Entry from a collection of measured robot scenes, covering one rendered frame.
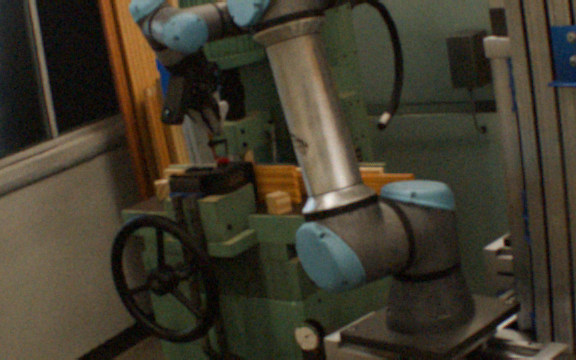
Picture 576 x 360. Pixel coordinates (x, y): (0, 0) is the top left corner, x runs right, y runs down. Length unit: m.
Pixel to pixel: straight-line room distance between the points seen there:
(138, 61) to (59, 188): 0.56
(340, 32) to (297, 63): 0.84
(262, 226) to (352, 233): 0.67
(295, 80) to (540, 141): 0.40
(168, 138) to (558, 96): 2.35
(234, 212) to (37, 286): 1.59
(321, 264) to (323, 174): 0.13
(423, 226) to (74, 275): 2.33
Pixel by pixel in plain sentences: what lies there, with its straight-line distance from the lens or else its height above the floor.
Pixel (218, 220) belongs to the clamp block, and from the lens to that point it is 2.09.
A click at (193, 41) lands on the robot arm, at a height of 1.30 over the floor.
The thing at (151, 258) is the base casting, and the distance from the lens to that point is 2.38.
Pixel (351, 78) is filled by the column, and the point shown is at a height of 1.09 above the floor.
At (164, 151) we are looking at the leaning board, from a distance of 3.72.
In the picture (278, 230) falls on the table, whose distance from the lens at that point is 2.13.
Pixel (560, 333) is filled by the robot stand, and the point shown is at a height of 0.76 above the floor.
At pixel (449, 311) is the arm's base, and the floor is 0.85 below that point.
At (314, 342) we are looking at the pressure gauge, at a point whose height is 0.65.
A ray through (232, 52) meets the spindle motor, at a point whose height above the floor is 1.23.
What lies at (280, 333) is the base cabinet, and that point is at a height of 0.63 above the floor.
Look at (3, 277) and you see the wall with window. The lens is 3.49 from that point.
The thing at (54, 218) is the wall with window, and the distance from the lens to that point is 3.66.
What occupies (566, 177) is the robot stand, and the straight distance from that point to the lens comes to 1.60.
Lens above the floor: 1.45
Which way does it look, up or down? 13 degrees down
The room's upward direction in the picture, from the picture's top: 9 degrees counter-clockwise
